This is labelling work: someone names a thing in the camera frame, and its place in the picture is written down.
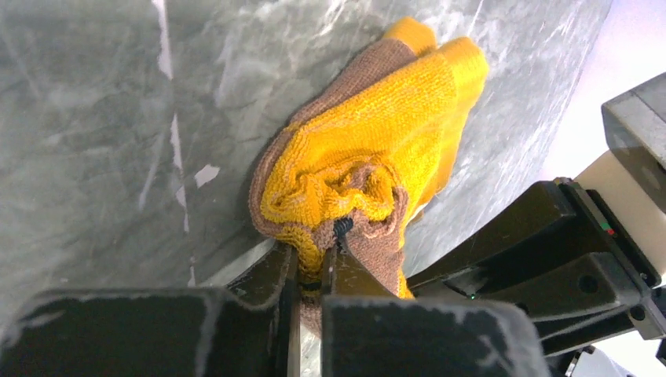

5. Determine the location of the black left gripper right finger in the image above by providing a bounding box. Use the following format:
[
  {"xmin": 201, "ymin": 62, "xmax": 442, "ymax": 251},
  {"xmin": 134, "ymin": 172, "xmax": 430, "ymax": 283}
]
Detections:
[{"xmin": 320, "ymin": 247, "xmax": 551, "ymax": 376}]

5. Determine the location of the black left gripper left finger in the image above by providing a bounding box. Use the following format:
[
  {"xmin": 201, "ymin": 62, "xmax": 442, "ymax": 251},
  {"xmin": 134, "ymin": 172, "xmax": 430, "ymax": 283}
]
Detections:
[{"xmin": 1, "ymin": 246, "xmax": 299, "ymax": 376}]

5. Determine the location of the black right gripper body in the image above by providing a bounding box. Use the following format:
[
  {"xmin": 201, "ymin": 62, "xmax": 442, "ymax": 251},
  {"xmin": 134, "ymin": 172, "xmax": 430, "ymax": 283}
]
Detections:
[{"xmin": 476, "ymin": 195, "xmax": 665, "ymax": 356}]

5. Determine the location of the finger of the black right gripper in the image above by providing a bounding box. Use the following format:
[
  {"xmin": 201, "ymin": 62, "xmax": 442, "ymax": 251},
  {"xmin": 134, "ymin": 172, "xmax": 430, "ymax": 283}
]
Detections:
[{"xmin": 408, "ymin": 181, "xmax": 598, "ymax": 299}]

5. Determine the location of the brown and yellow towel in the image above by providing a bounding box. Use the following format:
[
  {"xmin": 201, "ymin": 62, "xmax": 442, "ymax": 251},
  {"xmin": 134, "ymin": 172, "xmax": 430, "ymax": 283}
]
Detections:
[{"xmin": 248, "ymin": 17, "xmax": 489, "ymax": 335}]

